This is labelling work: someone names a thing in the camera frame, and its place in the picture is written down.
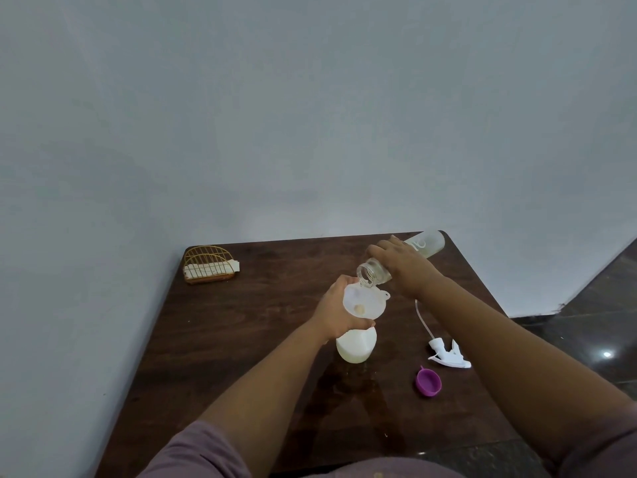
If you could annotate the person's right hand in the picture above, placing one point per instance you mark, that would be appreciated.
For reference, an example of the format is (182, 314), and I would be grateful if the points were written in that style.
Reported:
(410, 268)

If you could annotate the person's mauve shirt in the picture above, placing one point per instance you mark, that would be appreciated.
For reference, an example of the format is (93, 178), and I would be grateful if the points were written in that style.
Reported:
(194, 455)

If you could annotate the purple bottle cap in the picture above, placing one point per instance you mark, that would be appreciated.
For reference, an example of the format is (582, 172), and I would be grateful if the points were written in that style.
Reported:
(429, 382)

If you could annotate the person's left hand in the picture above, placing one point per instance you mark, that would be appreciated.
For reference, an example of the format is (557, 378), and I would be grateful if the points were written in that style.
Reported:
(334, 309)

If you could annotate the white plastic spray bottle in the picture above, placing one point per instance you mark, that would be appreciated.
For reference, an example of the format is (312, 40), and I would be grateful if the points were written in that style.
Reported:
(356, 345)

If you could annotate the person's right forearm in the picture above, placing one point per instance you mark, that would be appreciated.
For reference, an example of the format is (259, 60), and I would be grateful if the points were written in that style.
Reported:
(527, 375)

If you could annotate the clear plastic bottle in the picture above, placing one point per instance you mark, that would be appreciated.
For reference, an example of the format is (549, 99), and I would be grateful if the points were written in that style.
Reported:
(374, 272)

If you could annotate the white plastic funnel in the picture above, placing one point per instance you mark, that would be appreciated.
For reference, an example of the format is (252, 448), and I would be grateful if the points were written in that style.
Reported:
(370, 301)

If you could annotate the white spray trigger with tube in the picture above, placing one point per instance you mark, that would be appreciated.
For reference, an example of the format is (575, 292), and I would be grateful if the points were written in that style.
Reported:
(450, 355)

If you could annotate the white folded napkins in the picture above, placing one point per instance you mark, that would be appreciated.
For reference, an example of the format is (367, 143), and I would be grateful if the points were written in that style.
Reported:
(211, 269)

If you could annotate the person's left forearm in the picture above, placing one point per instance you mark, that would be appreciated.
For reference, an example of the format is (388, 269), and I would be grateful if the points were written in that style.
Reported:
(264, 400)

